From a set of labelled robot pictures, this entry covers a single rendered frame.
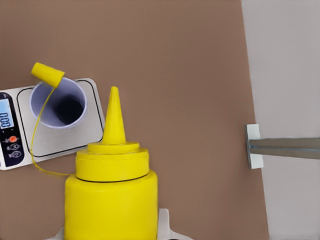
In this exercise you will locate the white frame post foot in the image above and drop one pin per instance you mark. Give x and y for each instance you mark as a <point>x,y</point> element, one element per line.
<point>253,146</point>

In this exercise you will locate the white paper cup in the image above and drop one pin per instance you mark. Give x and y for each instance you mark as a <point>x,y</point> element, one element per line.
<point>50,100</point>

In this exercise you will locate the silver frame post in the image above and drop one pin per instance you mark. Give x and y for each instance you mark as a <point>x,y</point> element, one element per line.
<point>285,148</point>

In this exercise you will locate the silver digital kitchen scale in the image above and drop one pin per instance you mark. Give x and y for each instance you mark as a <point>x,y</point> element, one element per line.
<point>60,140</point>

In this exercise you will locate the yellow tethered bottle cap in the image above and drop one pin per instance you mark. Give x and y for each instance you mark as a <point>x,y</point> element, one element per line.
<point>47,74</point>

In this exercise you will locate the yellow sauce squeeze bottle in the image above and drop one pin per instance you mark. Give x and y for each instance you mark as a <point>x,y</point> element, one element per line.
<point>112,200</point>

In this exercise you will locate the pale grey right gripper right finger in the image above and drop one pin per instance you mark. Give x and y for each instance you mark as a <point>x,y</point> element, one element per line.
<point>165,226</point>

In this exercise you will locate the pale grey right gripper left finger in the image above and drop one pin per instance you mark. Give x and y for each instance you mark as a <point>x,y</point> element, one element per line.
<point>58,235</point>

